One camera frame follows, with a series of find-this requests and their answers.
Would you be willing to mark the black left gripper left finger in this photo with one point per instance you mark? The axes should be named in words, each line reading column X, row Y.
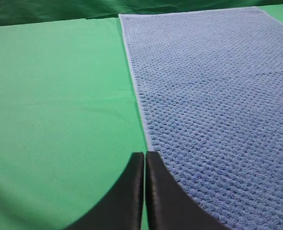
column 121, row 207

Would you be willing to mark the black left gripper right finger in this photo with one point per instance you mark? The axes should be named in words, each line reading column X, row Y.
column 168, row 206

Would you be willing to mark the blue waffle-weave towel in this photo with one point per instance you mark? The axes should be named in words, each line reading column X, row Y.
column 209, row 86

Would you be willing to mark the green table cloth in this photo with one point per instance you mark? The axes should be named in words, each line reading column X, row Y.
column 69, row 120

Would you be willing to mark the green backdrop cloth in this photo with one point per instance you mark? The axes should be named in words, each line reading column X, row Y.
column 14, row 12

